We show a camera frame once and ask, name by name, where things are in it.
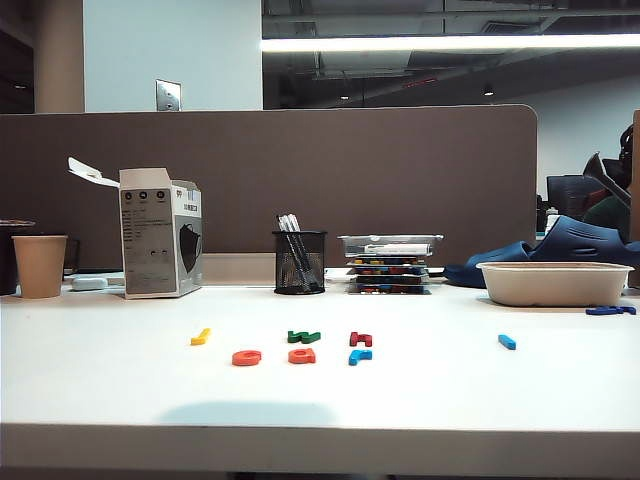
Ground letter magnet tray case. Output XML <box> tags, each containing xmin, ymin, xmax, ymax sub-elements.
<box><xmin>345</xmin><ymin>256</ymin><xmax>427</xmax><ymax>268</ymax></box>
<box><xmin>346</xmin><ymin>275</ymin><xmax>431</xmax><ymax>286</ymax></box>
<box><xmin>346</xmin><ymin>266</ymin><xmax>431</xmax><ymax>277</ymax></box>
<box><xmin>344</xmin><ymin>284</ymin><xmax>433</xmax><ymax>297</ymax></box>

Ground black white marker pen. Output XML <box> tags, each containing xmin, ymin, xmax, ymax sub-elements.
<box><xmin>276</xmin><ymin>214</ymin><xmax>312</xmax><ymax>292</ymax></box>
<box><xmin>286</xmin><ymin>214</ymin><xmax>323</xmax><ymax>292</ymax></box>

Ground black mesh pen holder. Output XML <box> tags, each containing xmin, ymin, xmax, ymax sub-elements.
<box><xmin>271</xmin><ymin>230</ymin><xmax>328</xmax><ymax>296</ymax></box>

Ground clear plastic case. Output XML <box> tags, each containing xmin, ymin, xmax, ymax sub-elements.
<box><xmin>336</xmin><ymin>233</ymin><xmax>445</xmax><ymax>259</ymax></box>

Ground brown desk partition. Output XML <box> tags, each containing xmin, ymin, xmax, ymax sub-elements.
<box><xmin>0</xmin><ymin>103</ymin><xmax>539</xmax><ymax>274</ymax></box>

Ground dark blue foam slipper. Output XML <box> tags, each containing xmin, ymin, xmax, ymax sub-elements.
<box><xmin>442</xmin><ymin>240</ymin><xmax>535</xmax><ymax>290</ymax></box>
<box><xmin>528</xmin><ymin>215</ymin><xmax>640</xmax><ymax>265</ymax></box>

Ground white grey mask box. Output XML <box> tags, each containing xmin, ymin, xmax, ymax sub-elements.
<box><xmin>67</xmin><ymin>156</ymin><xmax>205</xmax><ymax>300</ymax></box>

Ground long ceiling light strip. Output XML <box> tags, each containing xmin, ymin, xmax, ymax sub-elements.
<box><xmin>260</xmin><ymin>33</ymin><xmax>640</xmax><ymax>53</ymax></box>

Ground beige pulp bowl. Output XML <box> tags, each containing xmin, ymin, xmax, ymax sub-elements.
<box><xmin>475</xmin><ymin>261</ymin><xmax>635</xmax><ymax>308</ymax></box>

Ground dark office monitor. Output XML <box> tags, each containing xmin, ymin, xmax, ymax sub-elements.
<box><xmin>544</xmin><ymin>175</ymin><xmax>604</xmax><ymax>222</ymax></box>

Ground brown paper cup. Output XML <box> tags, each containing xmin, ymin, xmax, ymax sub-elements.
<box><xmin>11</xmin><ymin>234</ymin><xmax>69</xmax><ymax>300</ymax></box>

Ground seated person dark clothes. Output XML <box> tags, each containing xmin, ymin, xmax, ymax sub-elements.
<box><xmin>580</xmin><ymin>124</ymin><xmax>634</xmax><ymax>241</ymax></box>

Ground dark lidded container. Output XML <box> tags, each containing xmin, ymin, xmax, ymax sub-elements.
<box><xmin>0</xmin><ymin>218</ymin><xmax>36</xmax><ymax>297</ymax></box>

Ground brown cardboard panel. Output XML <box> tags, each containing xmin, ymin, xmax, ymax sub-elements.
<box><xmin>628</xmin><ymin>109</ymin><xmax>640</xmax><ymax>290</ymax></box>

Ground metal wall switch plate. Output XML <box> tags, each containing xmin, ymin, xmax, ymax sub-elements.
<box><xmin>155</xmin><ymin>78</ymin><xmax>183</xmax><ymax>112</ymax></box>

